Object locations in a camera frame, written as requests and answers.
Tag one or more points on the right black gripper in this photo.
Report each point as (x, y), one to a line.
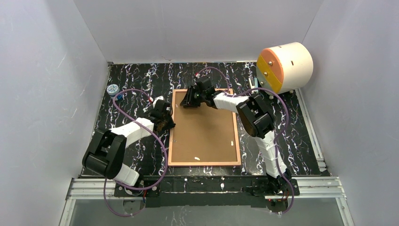
(192, 96)

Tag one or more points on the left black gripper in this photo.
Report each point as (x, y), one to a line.
(165, 121)

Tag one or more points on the pink wooden picture frame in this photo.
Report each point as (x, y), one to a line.
(204, 163)

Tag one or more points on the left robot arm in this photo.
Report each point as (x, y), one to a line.
(106, 150)

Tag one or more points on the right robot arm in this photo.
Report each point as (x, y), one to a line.
(257, 121)

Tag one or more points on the blue lidded small jar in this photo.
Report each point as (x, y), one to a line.
(113, 90)

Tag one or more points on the white cylindrical drawer unit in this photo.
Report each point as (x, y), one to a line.
(284, 68)

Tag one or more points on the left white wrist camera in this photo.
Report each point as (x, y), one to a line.
(160, 105)

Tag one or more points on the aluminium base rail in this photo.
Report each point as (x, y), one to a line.
(207, 201)

